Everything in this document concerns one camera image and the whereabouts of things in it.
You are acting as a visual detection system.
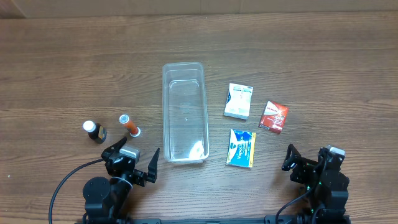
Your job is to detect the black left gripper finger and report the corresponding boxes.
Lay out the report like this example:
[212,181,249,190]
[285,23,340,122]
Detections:
[147,148,160,183]
[101,136,127,161]

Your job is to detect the red medicine box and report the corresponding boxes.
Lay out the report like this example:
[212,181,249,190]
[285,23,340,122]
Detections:
[259,101,289,134]

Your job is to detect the blue yellow VapoDrops box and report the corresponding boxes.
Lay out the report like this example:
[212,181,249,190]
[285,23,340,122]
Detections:
[226,129,256,169]

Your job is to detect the white medicine box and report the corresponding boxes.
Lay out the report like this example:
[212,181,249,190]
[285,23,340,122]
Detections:
[224,83,253,120]

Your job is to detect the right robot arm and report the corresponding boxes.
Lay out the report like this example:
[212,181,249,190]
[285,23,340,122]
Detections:
[275,144,351,224]

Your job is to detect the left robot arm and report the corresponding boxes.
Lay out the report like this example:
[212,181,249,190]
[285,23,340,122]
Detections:
[82,137,160,223]

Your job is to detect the clear plastic container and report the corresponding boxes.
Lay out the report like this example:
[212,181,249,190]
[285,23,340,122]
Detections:
[162,62,210,163]

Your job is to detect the dark bottle white cap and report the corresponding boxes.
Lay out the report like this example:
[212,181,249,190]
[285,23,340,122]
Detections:
[83,120,107,144]

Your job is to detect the orange tube white caps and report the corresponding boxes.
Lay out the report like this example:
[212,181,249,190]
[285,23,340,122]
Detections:
[119,114,141,138]

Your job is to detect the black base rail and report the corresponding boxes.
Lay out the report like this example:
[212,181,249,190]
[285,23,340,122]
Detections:
[74,214,352,224]

